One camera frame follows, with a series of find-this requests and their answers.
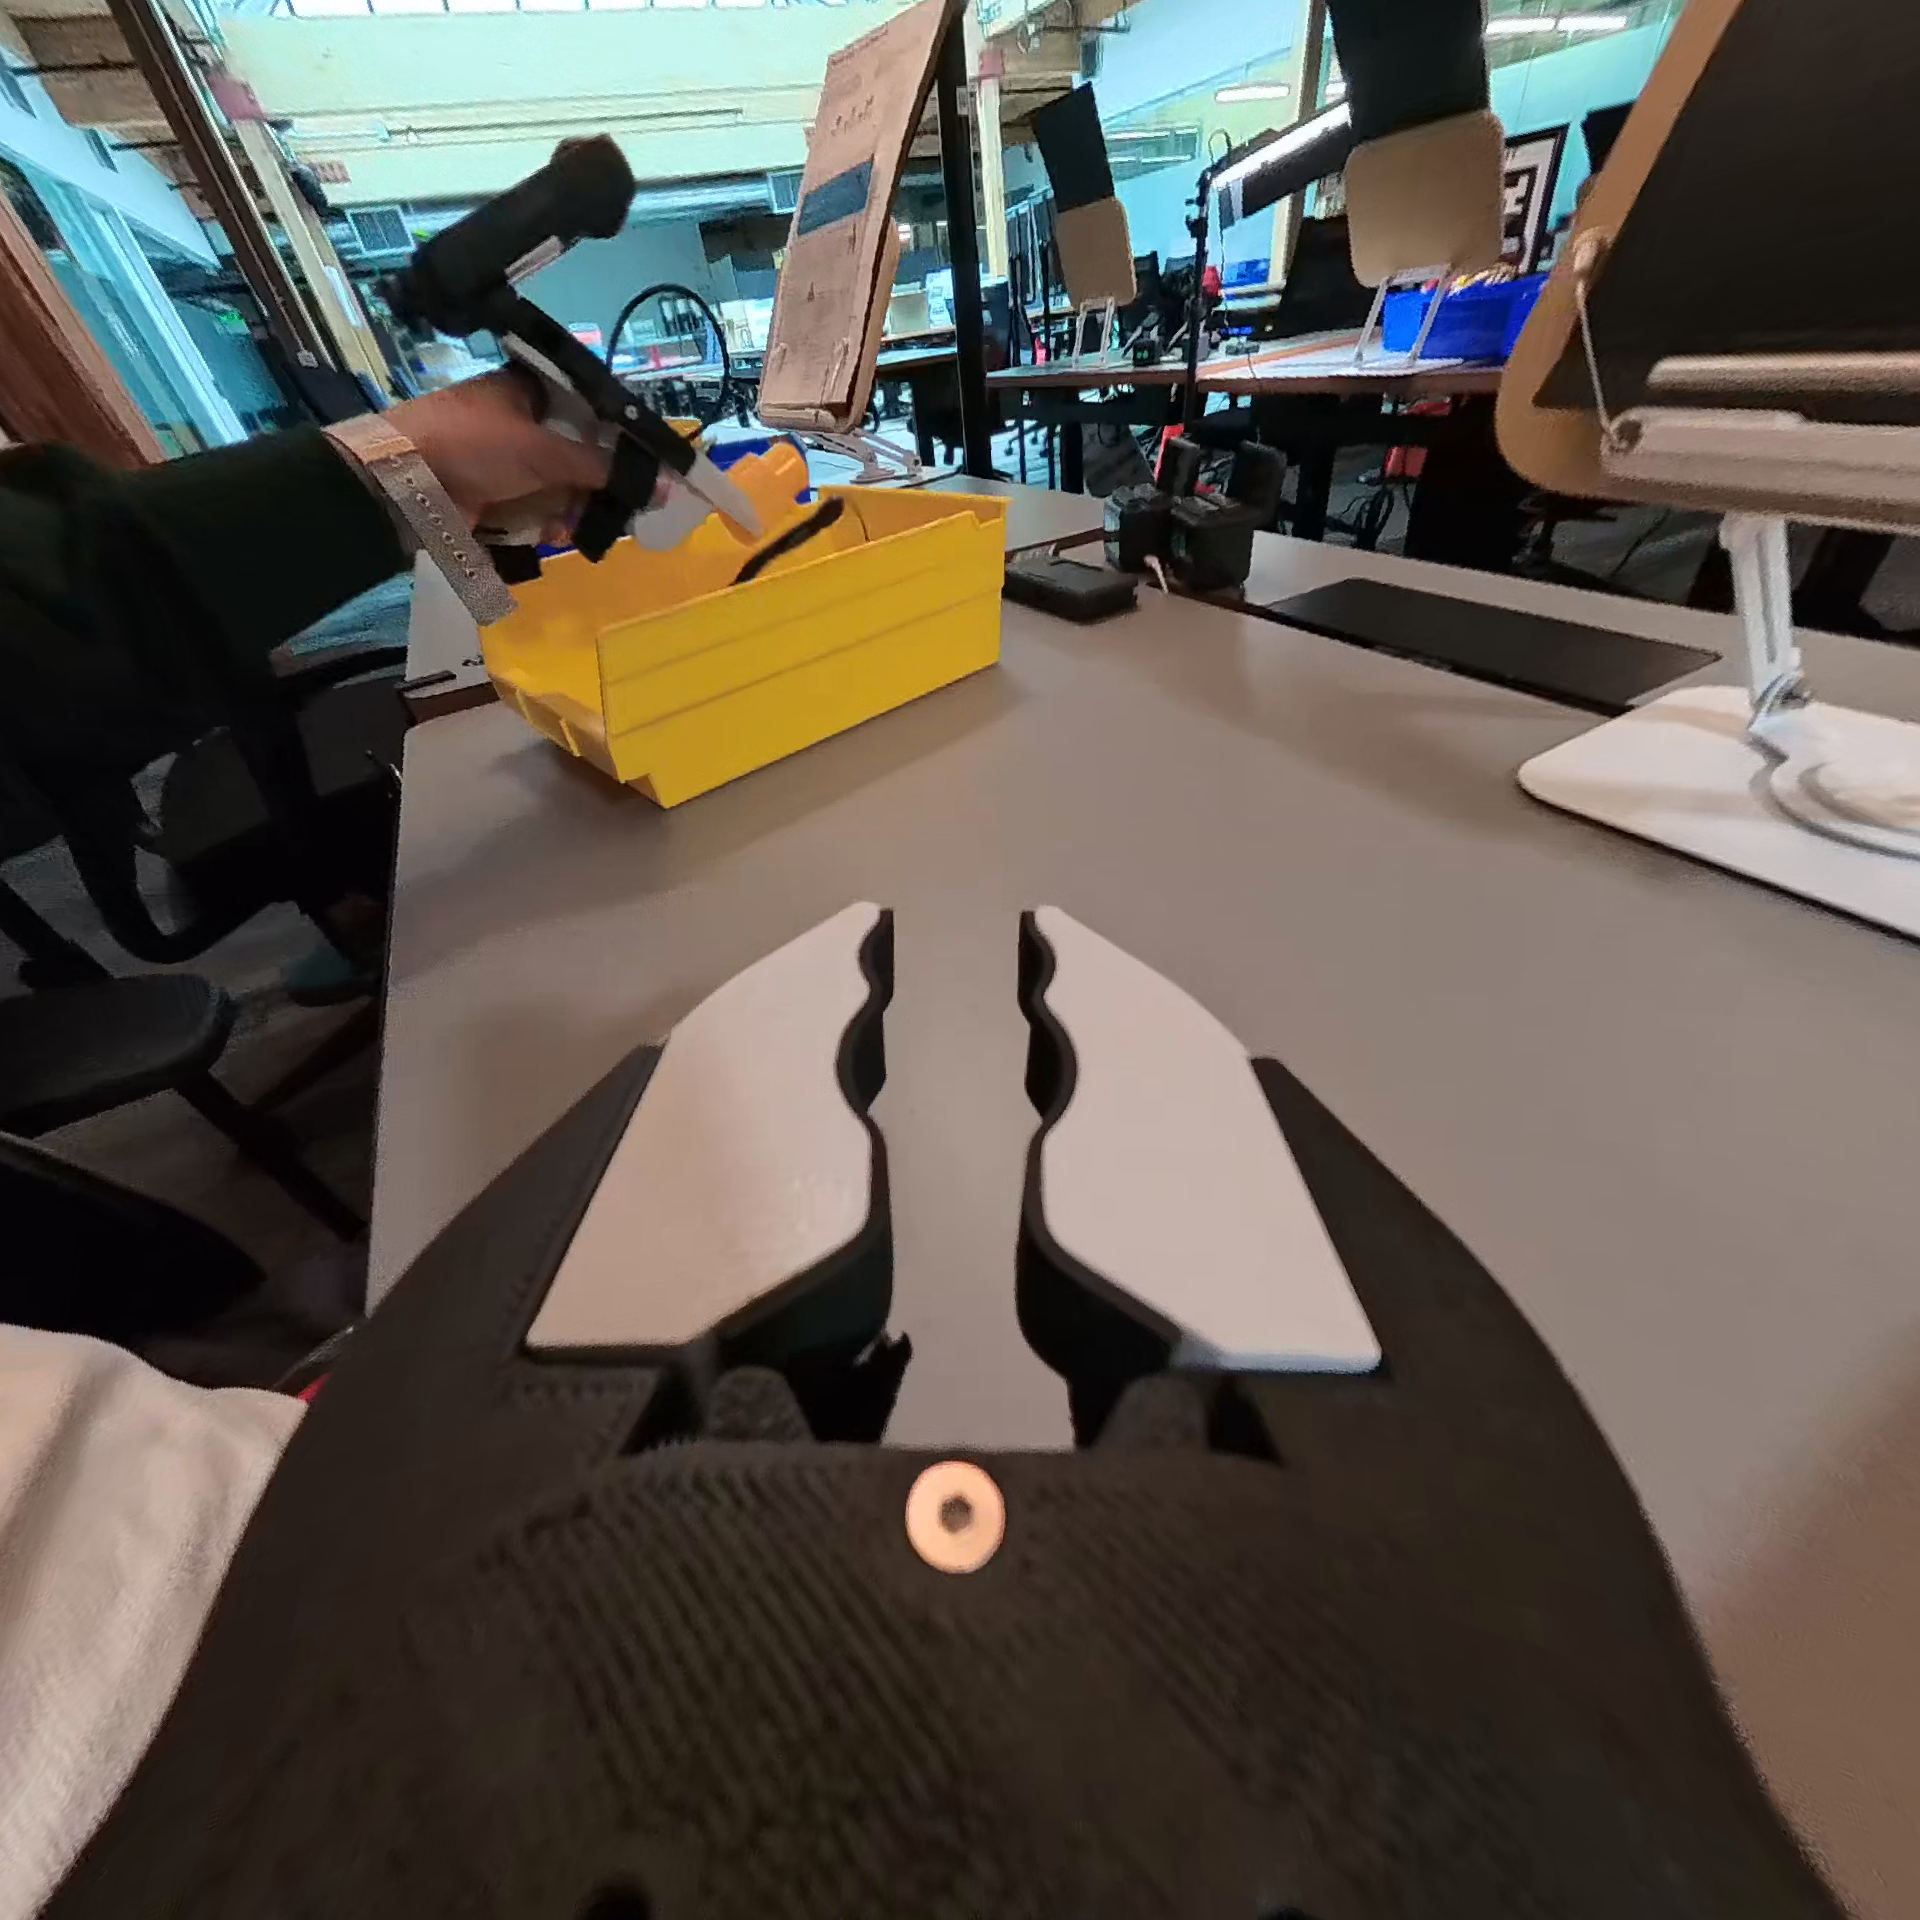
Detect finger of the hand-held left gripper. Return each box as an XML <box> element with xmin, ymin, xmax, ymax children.
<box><xmin>626</xmin><ymin>454</ymin><xmax>769</xmax><ymax>555</ymax></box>

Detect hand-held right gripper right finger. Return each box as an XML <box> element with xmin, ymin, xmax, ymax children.
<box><xmin>1016</xmin><ymin>904</ymin><xmax>1386</xmax><ymax>1379</ymax></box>

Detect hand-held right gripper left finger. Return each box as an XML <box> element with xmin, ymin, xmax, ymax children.
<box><xmin>526</xmin><ymin>901</ymin><xmax>900</xmax><ymax>1380</ymax></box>

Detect yellow storage bin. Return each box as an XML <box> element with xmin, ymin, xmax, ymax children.
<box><xmin>479</xmin><ymin>482</ymin><xmax>1008</xmax><ymax>814</ymax></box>

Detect grey desk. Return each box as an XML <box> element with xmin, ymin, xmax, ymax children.
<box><xmin>365</xmin><ymin>477</ymin><xmax>1920</xmax><ymax>1920</ymax></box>

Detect wooden background desk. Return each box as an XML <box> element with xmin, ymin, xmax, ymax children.
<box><xmin>983</xmin><ymin>333</ymin><xmax>1501</xmax><ymax>541</ymax></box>

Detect black desk mat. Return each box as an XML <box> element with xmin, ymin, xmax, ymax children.
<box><xmin>1269</xmin><ymin>579</ymin><xmax>1720</xmax><ymax>718</ymax></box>

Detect person's left hand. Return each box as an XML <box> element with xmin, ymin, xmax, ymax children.
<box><xmin>400</xmin><ymin>373</ymin><xmax>617</xmax><ymax>549</ymax></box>

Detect blue storage bin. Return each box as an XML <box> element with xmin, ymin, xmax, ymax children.
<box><xmin>1381</xmin><ymin>275</ymin><xmax>1550</xmax><ymax>365</ymax></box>
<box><xmin>703</xmin><ymin>435</ymin><xmax>817</xmax><ymax>509</ymax></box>

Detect white panel stand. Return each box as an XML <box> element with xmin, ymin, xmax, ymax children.
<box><xmin>810</xmin><ymin>421</ymin><xmax>927</xmax><ymax>488</ymax></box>

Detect grey wristwatch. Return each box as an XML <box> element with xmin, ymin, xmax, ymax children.
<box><xmin>324</xmin><ymin>410</ymin><xmax>521</xmax><ymax>629</ymax></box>

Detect large cardboard panel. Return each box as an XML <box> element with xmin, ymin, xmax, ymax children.
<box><xmin>756</xmin><ymin>0</ymin><xmax>971</xmax><ymax>440</ymax></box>

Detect black flat case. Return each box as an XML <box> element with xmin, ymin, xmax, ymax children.
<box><xmin>1003</xmin><ymin>555</ymin><xmax>1146</xmax><ymax>627</ymax></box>

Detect black pole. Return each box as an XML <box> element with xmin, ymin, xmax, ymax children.
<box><xmin>927</xmin><ymin>0</ymin><xmax>1003</xmax><ymax>482</ymax></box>

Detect black battery chargers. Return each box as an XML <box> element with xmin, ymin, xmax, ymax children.
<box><xmin>1101</xmin><ymin>435</ymin><xmax>1296</xmax><ymax>603</ymax></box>

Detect small cardboard panel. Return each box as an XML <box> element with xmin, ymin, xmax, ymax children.
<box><xmin>1031</xmin><ymin>83</ymin><xmax>1143</xmax><ymax>368</ymax></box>
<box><xmin>1324</xmin><ymin>0</ymin><xmax>1509</xmax><ymax>368</ymax></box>

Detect black office chair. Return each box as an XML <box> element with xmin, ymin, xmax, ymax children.
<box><xmin>0</xmin><ymin>965</ymin><xmax>369</xmax><ymax>1346</ymax></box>
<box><xmin>0</xmin><ymin>629</ymin><xmax>416</xmax><ymax>1246</ymax></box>

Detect white tablet stand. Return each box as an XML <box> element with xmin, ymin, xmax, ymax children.
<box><xmin>1515</xmin><ymin>509</ymin><xmax>1920</xmax><ymax>943</ymax></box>

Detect black light bar lamp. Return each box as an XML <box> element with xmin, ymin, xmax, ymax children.
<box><xmin>1200</xmin><ymin>102</ymin><xmax>1358</xmax><ymax>229</ymax></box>

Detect black looped cable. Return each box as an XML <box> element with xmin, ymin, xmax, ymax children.
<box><xmin>608</xmin><ymin>281</ymin><xmax>733</xmax><ymax>421</ymax></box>

